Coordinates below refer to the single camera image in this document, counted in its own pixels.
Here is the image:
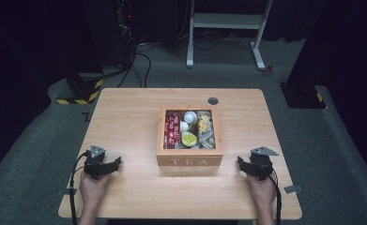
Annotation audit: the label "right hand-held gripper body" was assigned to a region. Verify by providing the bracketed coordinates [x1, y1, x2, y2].
[249, 145, 280, 182]

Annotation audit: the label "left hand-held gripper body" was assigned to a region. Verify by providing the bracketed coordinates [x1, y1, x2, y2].
[83, 144, 111, 181]

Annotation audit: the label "wooden tea box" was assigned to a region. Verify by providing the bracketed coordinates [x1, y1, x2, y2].
[156, 105, 224, 167]

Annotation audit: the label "person's right hand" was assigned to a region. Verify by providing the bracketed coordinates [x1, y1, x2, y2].
[247, 173, 278, 208]

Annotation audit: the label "person's left hand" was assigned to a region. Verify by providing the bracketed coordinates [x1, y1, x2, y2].
[79, 172, 111, 204]

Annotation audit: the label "grey tape piece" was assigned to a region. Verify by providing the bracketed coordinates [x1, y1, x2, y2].
[283, 184, 304, 195]

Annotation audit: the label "grey sachets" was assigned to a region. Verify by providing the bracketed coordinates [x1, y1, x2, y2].
[197, 129, 216, 150]

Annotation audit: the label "yellow sachets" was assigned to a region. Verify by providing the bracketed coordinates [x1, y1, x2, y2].
[197, 113, 213, 133]

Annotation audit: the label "row of red sachets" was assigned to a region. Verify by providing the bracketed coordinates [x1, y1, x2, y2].
[163, 112, 181, 150]

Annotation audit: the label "black yellow striped base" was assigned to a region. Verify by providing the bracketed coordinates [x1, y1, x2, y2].
[55, 72, 105, 106]

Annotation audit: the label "black floor base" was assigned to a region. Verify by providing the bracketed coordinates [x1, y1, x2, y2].
[279, 82, 327, 110]

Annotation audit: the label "white metal stand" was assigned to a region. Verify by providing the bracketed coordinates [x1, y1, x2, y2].
[186, 0, 275, 70]

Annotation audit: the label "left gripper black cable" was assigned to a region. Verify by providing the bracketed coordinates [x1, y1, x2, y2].
[69, 150, 91, 225]

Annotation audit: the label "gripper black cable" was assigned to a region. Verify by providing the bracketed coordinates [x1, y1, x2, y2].
[267, 170, 283, 225]
[69, 150, 91, 225]

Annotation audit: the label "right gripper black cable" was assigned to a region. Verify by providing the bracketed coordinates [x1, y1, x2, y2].
[267, 170, 283, 225]

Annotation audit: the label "black floor cables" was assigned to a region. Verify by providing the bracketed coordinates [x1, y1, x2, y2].
[116, 43, 153, 89]

